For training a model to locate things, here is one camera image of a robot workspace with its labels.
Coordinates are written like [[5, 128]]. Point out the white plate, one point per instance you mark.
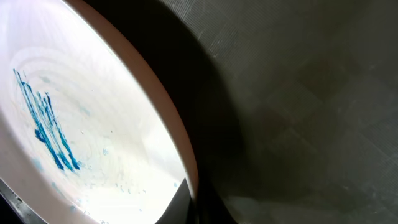
[[88, 132]]

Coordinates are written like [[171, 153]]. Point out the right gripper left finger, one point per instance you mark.
[[180, 210]]

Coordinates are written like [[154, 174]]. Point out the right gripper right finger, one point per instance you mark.
[[210, 207]]

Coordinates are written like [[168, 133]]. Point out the dark brown serving tray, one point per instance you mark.
[[290, 105]]

